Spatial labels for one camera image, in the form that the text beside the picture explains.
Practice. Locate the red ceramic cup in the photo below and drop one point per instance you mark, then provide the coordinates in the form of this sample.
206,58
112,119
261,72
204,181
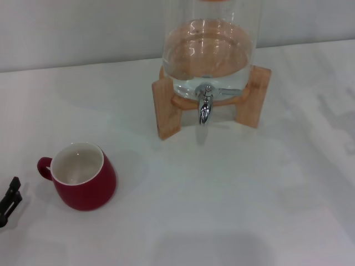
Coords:
88,191

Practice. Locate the glass water dispenser jar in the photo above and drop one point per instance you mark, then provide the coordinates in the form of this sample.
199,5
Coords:
208,47

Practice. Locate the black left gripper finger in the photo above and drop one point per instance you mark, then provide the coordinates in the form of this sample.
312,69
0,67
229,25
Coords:
11,199

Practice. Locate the wooden dispenser stand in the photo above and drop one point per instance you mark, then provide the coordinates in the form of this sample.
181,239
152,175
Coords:
166,110

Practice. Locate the chrome faucet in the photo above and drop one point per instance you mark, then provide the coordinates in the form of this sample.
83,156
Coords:
204,109

